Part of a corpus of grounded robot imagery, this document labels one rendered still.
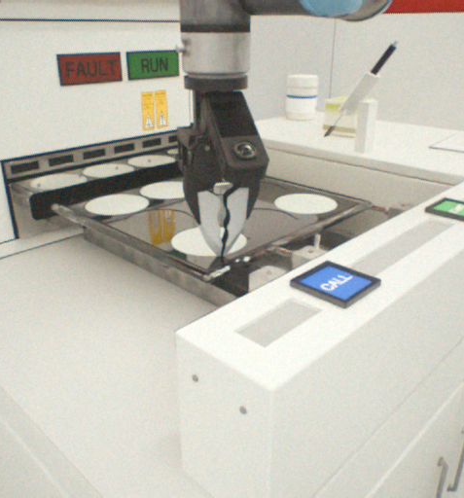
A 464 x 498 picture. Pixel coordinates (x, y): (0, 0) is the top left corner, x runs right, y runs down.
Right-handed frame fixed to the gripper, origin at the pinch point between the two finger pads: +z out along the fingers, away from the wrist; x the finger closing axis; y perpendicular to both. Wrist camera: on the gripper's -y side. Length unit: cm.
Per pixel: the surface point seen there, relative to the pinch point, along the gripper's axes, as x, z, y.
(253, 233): -6.5, 1.3, 6.2
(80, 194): 14.9, 5.3, 45.9
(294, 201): -17.9, 1.3, 17.2
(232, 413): 8.5, -0.7, -28.2
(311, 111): -38, -7, 52
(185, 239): 3.0, 1.3, 7.3
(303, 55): -153, -6, 287
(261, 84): -113, 10, 267
